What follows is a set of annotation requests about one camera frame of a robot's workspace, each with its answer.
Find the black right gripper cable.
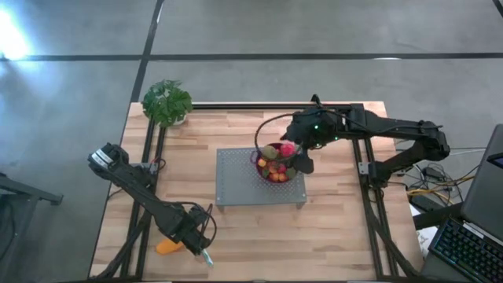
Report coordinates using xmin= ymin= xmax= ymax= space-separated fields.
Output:
xmin=253 ymin=112 xmax=299 ymax=158

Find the pink-red round fruit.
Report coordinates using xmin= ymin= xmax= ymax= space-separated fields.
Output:
xmin=279 ymin=142 xmax=297 ymax=159

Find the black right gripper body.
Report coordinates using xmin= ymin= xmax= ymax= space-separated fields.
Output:
xmin=288 ymin=108 xmax=343 ymax=150

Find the green leafy plant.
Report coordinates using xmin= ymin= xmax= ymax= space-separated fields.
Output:
xmin=141 ymin=79 xmax=194 ymax=129

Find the grey side table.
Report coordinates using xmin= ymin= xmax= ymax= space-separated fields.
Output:
xmin=0 ymin=171 xmax=64 ymax=276

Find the yellow cable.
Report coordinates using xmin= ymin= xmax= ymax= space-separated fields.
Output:
xmin=406 ymin=175 xmax=476 ymax=197

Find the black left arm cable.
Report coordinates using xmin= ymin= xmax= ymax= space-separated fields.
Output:
xmin=194 ymin=202 xmax=218 ymax=249

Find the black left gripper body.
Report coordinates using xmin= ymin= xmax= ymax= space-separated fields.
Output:
xmin=171 ymin=206 xmax=211 ymax=255

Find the grey laptop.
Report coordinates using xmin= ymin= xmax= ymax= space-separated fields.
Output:
xmin=459 ymin=123 xmax=503 ymax=241

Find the grey perforated metal shelf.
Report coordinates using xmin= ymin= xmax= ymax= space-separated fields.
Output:
xmin=215 ymin=147 xmax=307 ymax=211

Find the black backlit keyboard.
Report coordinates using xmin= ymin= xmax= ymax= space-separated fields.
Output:
xmin=428 ymin=217 xmax=503 ymax=283

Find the white paper sheet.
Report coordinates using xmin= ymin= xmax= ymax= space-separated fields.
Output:
xmin=408 ymin=204 xmax=438 ymax=256

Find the knife with patterned handle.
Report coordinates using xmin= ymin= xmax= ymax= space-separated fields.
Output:
xmin=200 ymin=248 xmax=215 ymax=268

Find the purple metal colander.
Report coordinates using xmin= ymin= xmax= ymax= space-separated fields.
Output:
xmin=250 ymin=141 xmax=304 ymax=185

